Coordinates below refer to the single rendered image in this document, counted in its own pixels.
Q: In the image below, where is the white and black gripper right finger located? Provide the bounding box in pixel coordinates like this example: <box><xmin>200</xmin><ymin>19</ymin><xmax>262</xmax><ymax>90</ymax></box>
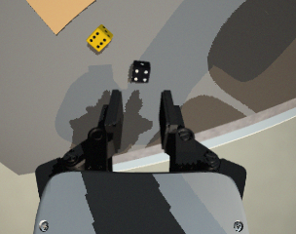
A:
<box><xmin>159</xmin><ymin>90</ymin><xmax>246</xmax><ymax>199</ymax></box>

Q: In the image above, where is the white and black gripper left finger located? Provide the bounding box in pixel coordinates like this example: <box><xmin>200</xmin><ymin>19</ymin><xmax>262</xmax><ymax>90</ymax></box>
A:
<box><xmin>35</xmin><ymin>90</ymin><xmax>124</xmax><ymax>199</ymax></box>

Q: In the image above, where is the black die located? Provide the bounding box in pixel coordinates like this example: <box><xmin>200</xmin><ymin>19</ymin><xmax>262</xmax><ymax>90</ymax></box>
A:
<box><xmin>131</xmin><ymin>60</ymin><xmax>151</xmax><ymax>83</ymax></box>

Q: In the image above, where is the orange flat mat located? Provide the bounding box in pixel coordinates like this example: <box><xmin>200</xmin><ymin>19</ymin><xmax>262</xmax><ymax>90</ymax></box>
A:
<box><xmin>26</xmin><ymin>0</ymin><xmax>94</xmax><ymax>34</ymax></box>

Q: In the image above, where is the yellow die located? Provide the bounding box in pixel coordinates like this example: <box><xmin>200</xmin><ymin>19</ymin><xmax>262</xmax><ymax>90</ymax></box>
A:
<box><xmin>87</xmin><ymin>24</ymin><xmax>113</xmax><ymax>52</ymax></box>

